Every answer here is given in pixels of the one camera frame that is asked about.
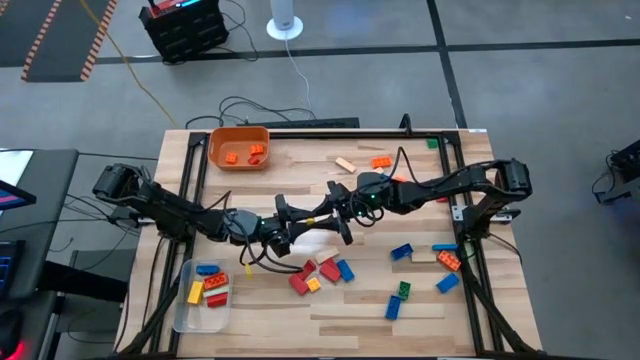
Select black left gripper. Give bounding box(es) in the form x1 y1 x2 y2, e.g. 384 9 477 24
252 193 316 259

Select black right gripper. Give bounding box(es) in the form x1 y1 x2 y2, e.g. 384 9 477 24
308 172 396 246

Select long blue studded brick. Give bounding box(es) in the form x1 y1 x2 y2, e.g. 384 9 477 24
384 294 403 322
335 258 356 284

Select long yellow studded brick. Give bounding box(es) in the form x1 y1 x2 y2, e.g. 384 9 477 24
186 280 206 306

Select black power strip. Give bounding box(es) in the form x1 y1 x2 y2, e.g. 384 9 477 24
235 117 361 130

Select orange plastic bin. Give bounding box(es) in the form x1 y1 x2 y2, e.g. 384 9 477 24
207 125 272 173

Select clear plastic container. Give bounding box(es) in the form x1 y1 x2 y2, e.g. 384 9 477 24
171 258 235 335

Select black power adapter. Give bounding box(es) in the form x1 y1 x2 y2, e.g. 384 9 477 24
108 204 141 226

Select white tower stand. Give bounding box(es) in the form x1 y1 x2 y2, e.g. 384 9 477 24
265 0 304 42

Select black crate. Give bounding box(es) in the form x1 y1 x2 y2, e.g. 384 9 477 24
138 0 230 65

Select black desk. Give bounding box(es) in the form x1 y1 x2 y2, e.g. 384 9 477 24
0 148 80 301

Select red device on crate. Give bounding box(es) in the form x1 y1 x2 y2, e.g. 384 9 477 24
147 0 214 17

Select black monitor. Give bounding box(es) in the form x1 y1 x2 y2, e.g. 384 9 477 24
0 179 38 212

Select white sheet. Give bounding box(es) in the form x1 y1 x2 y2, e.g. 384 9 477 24
0 149 35 189

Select black mat with striped edge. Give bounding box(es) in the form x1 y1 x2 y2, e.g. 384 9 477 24
19 0 120 84
0 0 62 69

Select backlit keyboard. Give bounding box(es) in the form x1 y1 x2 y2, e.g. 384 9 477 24
0 239 26 301

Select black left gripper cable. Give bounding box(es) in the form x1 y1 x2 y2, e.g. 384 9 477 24
219 189 306 275

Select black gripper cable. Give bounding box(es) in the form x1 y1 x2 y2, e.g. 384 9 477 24
347 145 426 229
219 189 306 275

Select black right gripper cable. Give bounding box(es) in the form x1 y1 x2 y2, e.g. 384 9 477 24
347 145 426 229

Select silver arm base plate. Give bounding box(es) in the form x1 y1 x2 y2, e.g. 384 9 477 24
451 203 514 224

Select black floor cables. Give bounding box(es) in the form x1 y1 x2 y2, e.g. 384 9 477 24
183 94 319 130

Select white cable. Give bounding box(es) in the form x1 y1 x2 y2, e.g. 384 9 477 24
282 38 313 116

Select yellow hanging cable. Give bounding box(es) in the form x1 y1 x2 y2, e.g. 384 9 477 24
78 0 177 127

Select black equipment with cables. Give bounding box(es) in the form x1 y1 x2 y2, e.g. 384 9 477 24
590 138 640 205

